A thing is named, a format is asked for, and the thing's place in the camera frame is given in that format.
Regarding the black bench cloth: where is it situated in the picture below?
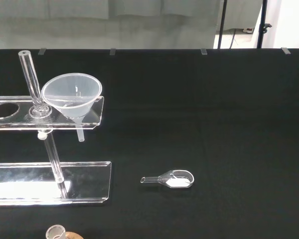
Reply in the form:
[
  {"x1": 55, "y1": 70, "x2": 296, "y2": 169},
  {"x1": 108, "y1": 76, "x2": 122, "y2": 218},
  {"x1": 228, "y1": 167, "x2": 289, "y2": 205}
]
[{"x1": 0, "y1": 48, "x2": 299, "y2": 239}]

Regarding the clear funnel stand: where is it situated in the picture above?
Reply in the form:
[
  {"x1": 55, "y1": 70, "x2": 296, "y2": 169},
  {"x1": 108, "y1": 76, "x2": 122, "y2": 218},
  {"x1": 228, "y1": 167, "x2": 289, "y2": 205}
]
[{"x1": 0, "y1": 50, "x2": 112, "y2": 207}]

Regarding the cork ring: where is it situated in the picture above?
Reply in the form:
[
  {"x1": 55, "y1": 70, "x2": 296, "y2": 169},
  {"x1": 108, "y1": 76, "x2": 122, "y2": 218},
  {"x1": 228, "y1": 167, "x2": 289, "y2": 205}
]
[{"x1": 64, "y1": 231, "x2": 83, "y2": 239}]

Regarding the small round-bottom glass flask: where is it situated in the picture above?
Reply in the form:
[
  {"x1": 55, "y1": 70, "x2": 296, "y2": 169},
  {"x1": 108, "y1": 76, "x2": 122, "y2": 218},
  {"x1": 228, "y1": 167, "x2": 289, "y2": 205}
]
[{"x1": 45, "y1": 225, "x2": 66, "y2": 239}]

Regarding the glass weighing funnel with powder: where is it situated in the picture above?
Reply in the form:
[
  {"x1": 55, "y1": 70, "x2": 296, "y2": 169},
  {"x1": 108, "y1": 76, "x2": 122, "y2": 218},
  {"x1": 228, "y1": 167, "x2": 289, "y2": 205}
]
[{"x1": 140, "y1": 169, "x2": 195, "y2": 189}]

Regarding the thin black tripod pole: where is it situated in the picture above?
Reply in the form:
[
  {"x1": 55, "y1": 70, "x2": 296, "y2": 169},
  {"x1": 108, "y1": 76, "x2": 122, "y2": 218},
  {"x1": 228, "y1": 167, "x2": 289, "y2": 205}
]
[{"x1": 218, "y1": 0, "x2": 227, "y2": 49}]

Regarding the black tripod pole with clamp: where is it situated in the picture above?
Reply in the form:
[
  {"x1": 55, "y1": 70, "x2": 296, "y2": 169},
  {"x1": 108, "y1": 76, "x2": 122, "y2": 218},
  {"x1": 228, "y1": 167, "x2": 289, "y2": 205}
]
[{"x1": 257, "y1": 0, "x2": 273, "y2": 48}]

